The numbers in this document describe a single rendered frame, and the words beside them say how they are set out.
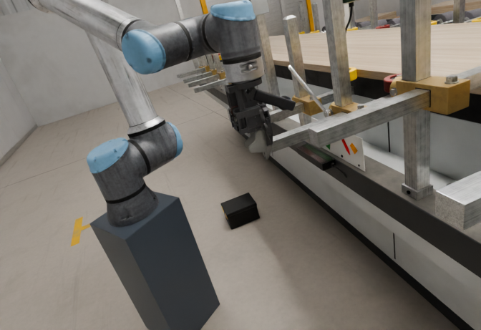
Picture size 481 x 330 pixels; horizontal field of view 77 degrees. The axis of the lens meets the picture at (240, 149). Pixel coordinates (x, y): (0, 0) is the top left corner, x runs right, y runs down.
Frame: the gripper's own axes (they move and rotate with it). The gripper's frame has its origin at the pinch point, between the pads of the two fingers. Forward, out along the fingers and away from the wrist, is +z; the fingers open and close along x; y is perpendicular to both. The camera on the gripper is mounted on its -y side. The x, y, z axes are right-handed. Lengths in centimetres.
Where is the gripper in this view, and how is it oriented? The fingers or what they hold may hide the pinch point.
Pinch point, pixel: (268, 153)
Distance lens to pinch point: 78.7
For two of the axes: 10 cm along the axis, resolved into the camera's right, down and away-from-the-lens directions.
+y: -9.3, 3.0, -2.0
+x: 2.9, 3.1, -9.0
